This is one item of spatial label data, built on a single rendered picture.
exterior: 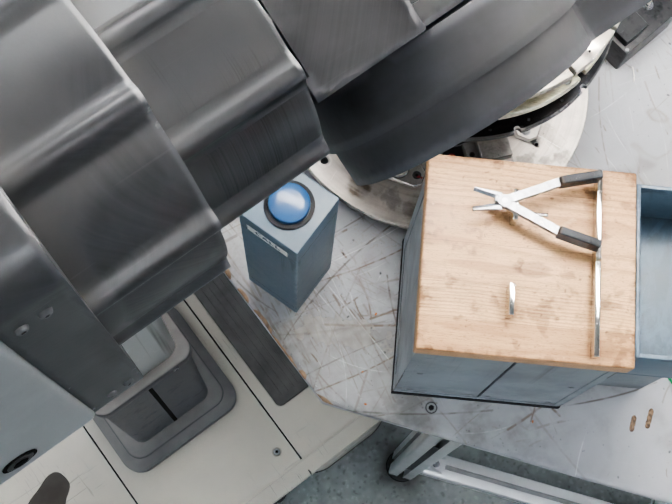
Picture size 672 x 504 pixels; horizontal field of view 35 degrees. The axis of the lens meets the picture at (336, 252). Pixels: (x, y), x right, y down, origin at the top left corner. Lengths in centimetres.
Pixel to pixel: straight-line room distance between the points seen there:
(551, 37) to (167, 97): 10
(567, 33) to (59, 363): 15
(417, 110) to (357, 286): 102
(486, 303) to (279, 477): 84
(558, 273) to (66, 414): 78
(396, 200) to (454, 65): 103
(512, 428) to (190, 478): 67
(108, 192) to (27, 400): 5
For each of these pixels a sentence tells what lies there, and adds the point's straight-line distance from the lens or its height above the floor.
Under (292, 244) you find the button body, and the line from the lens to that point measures 102.
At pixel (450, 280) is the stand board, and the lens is 99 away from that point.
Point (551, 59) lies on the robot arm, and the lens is 27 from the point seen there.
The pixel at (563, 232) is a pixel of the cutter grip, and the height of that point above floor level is 110.
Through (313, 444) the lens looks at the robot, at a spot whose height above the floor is 26.
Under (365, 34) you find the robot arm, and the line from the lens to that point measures 25.
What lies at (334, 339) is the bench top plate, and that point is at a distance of 126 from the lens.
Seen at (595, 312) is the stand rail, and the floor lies 108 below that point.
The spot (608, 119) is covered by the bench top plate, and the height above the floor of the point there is 78.
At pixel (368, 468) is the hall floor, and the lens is 203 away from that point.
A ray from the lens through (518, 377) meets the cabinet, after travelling 111.
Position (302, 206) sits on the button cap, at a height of 104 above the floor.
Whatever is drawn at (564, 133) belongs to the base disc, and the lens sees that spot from 136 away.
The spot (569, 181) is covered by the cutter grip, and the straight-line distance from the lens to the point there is 101.
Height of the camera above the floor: 201
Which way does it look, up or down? 74 degrees down
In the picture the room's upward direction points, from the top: 8 degrees clockwise
